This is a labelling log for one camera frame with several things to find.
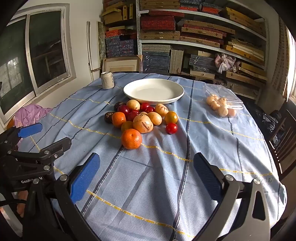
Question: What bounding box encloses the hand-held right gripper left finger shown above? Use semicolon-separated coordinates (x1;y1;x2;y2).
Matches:
22;152;102;241

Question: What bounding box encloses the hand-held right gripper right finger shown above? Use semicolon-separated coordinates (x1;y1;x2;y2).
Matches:
193;152;271;241

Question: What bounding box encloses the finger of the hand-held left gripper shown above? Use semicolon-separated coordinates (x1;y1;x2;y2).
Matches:
0;123;43;151
8;137;72;166

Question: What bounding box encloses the dark brown passion fruit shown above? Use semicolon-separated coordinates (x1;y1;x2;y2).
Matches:
104;111;115;124

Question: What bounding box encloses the orange mandarin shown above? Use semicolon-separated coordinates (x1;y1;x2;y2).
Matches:
121;128;142;150
112;112;127;128

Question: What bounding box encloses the yellow-orange tomato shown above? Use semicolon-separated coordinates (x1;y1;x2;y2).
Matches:
164;111;178;124
121;121;134;132

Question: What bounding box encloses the dark red plum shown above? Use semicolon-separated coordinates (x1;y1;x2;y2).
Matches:
127;109;140;122
117;104;130;115

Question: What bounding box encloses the large spotted tan apple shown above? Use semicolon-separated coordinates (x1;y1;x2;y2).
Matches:
133;114;154;134

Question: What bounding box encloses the spotted tan loquat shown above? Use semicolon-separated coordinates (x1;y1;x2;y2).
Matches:
155;103;169;117

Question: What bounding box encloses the white plate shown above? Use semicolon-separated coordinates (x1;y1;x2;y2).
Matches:
123;78;185;105

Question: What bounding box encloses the person's left forearm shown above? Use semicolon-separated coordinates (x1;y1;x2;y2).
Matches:
0;192;26;234

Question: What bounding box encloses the pink printed cloth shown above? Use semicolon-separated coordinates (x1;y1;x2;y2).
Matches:
14;104;54;149

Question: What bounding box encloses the blue checked tablecloth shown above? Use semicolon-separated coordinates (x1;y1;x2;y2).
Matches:
14;73;287;241

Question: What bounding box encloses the pile of pale loquats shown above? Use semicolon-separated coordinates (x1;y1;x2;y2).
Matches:
206;94;237;117

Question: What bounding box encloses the white drink can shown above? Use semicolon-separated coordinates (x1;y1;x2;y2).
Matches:
101;72;115;90

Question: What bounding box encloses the dark jacket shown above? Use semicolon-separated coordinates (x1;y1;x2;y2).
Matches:
240;97;282;144

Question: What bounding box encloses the dark wooden chair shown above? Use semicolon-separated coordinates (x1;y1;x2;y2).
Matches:
267;109;296;181

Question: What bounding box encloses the aluminium sliding window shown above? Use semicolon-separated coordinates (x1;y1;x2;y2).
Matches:
0;3;77;130

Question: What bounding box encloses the clear plastic clamshell box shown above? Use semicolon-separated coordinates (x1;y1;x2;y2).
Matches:
202;83;244;118

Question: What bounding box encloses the white wooden strip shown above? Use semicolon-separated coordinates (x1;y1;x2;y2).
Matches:
86;21;102;81

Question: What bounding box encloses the open cardboard box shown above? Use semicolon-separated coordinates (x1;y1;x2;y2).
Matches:
102;55;143;73

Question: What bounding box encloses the green marbled panel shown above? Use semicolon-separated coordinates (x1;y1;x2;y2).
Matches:
97;21;107;70

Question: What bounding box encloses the crumpled pink cloth bundle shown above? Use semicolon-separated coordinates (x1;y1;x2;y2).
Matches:
215;53;241;74

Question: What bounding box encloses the tall pile of assorted boxes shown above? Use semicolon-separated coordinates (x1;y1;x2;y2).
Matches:
102;0;139;58

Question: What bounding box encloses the upright tan woven box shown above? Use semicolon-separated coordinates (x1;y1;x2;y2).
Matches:
170;50;184;74

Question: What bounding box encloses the stack of blue patterned boxes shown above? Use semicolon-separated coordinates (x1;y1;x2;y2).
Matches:
142;44;218;75

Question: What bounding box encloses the stack of yellow wooden boxes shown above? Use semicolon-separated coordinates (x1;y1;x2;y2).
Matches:
222;7;269;81

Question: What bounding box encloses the bright curtained window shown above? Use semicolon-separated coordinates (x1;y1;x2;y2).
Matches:
287;30;296;105

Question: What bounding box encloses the white metal shelf rack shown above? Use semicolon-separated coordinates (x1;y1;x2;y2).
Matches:
136;0;270;102

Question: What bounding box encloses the beige checked curtain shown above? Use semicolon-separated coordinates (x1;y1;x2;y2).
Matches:
270;19;289;100

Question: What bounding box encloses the stack of tan woven boxes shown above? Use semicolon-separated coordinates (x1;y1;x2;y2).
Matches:
140;20;227;48

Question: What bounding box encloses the stack of red patterned boxes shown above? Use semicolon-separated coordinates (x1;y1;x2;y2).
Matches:
140;10;185;32

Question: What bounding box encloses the black cable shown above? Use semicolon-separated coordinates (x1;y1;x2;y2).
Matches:
0;200;26;207

